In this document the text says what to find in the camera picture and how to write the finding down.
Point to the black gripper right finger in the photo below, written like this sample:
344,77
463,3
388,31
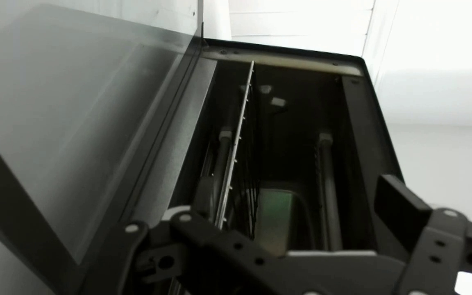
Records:
437,239

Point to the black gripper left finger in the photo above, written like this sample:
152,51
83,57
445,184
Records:
191,246

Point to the black toaster oven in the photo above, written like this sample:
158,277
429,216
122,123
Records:
367,136

